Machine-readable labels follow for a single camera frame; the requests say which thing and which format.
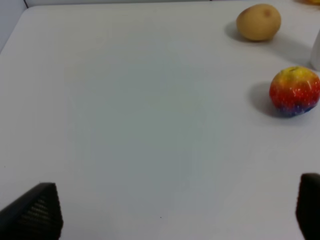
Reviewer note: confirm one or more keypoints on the white blue shampoo bottle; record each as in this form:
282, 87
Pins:
315, 53

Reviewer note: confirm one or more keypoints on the brown potato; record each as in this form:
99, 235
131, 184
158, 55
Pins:
259, 22

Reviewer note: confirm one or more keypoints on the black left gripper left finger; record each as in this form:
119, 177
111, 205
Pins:
35, 215

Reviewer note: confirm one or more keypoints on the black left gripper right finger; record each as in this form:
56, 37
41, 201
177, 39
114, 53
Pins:
308, 206

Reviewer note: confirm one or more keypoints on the rainbow coloured ball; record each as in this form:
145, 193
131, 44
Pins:
295, 90

